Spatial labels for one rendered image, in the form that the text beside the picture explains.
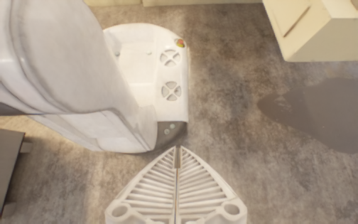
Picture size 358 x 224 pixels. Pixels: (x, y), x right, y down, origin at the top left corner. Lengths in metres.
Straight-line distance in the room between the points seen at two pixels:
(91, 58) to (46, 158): 1.02
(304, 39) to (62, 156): 1.20
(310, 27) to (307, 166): 0.89
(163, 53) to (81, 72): 0.49
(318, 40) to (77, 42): 0.39
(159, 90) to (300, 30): 0.49
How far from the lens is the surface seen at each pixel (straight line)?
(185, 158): 0.16
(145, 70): 0.70
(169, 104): 0.63
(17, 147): 1.24
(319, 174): 1.18
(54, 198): 1.15
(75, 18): 0.22
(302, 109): 1.22
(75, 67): 0.20
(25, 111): 0.24
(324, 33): 0.36
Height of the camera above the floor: 0.85
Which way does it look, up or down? 72 degrees down
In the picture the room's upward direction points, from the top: 4 degrees counter-clockwise
